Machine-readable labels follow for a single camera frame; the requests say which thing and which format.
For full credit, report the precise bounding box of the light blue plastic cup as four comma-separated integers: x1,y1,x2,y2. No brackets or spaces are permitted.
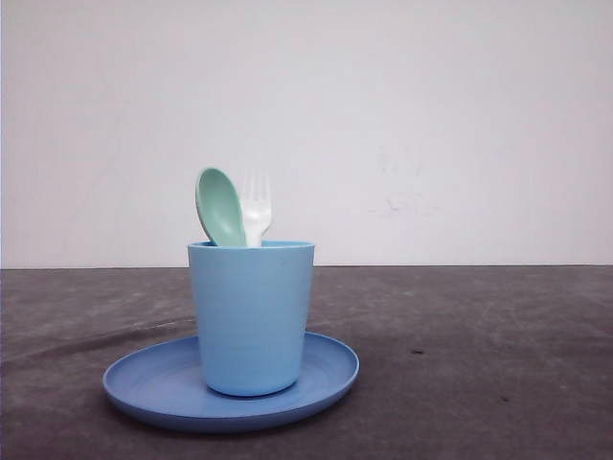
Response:
188,241,315,397

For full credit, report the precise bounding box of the mint green plastic spoon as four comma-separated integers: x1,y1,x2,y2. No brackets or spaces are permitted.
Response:
194,168,247,247

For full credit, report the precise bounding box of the white plastic fork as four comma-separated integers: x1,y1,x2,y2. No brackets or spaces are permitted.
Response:
239,171,272,247

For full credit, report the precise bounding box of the blue plastic plate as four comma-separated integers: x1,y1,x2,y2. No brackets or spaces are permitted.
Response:
102,332,360,434

